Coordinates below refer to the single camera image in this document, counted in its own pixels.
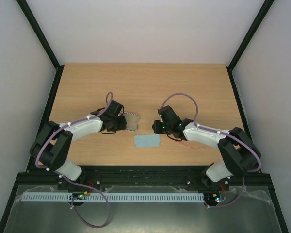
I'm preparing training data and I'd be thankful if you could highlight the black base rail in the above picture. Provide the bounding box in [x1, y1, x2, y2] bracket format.
[14, 166, 274, 192]

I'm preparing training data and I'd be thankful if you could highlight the light blue cleaning cloth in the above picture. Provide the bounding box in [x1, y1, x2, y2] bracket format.
[134, 134, 160, 148]

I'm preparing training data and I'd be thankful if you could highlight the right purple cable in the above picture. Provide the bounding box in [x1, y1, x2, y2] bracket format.
[160, 93, 262, 209]

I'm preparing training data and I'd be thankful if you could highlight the black enclosure frame post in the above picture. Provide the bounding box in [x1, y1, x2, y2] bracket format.
[16, 0, 65, 70]

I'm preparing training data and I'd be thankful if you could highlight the metal base plate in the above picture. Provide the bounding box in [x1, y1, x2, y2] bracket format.
[4, 186, 281, 233]

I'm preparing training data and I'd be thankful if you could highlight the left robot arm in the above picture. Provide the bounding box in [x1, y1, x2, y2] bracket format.
[30, 100, 127, 181]

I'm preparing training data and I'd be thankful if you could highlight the white slotted cable duct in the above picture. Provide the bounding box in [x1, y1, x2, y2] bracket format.
[20, 192, 204, 203]

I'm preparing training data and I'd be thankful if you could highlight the right black frame post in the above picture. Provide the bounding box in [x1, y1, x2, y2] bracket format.
[226, 0, 276, 71]

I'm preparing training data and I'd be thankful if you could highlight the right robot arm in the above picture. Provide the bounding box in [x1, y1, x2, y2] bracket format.
[152, 105, 261, 190]

